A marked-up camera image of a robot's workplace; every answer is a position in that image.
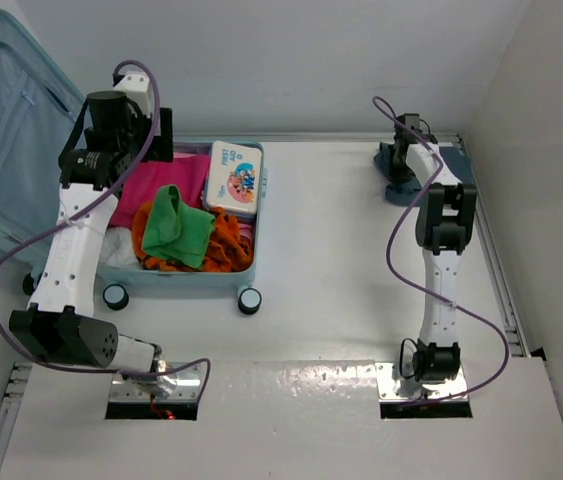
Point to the suitcase wheel front left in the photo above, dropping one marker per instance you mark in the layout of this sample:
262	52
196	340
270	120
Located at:
115	297

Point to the light blue open suitcase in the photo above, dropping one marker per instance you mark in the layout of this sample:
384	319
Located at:
38	108

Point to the suitcase wheel front right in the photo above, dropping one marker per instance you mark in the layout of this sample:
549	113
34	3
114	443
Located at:
249	300

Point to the white drawstring bag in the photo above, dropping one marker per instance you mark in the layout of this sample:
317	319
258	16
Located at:
117	250

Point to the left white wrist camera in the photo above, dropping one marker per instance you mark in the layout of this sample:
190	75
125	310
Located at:
137	87

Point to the suitcase wheel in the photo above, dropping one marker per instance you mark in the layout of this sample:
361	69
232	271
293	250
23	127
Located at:
115	297
28	285
249	300

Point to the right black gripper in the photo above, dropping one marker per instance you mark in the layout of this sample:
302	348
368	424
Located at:
399	176

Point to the orange patterned towel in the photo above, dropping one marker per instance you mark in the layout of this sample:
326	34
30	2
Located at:
230	246

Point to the green towel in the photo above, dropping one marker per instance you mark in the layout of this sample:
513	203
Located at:
175	231

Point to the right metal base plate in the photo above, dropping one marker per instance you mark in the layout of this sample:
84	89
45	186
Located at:
395	389

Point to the white first aid case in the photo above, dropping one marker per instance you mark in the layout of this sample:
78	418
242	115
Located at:
233	179

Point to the magenta pants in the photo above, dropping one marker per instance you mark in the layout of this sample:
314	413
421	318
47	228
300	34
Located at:
186	171

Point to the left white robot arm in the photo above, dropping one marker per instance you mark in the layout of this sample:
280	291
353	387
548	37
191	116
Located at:
58	328

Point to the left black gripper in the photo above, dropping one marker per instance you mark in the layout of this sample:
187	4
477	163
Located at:
159	148

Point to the suitcase wheel far left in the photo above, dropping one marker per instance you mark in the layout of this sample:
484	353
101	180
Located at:
28	285

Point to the metal base plate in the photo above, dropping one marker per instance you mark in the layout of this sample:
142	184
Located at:
181	387
395	389

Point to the grey blue cloth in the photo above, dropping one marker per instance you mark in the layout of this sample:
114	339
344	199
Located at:
402	194

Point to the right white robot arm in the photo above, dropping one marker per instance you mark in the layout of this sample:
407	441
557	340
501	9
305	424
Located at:
443	230

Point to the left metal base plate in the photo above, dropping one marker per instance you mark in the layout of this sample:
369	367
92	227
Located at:
181	387

